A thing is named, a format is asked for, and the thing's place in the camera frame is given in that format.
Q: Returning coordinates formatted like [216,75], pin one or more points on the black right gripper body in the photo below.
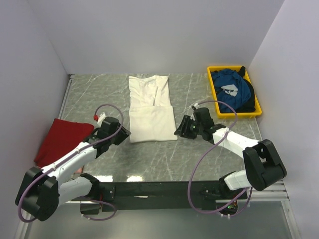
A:
[190,128]

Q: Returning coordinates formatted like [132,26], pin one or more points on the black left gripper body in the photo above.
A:
[119,137]

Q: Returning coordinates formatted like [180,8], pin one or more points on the white t-shirt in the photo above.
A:
[151,113]

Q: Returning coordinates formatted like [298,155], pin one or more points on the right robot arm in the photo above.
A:
[262,164]

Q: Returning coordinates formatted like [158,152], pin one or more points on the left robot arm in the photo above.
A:
[44,189]

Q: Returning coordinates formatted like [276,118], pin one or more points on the blue t-shirt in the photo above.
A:
[230,88]

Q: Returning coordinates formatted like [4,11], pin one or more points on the red folded t-shirt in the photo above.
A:
[63,137]

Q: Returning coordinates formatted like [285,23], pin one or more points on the pink folded t-shirt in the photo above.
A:
[79,171]

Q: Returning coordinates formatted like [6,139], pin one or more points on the black base beam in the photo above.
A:
[205,195]

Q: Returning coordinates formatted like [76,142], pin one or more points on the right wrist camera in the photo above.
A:
[195,106]

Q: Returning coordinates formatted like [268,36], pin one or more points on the aluminium frame rail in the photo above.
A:
[268,216]

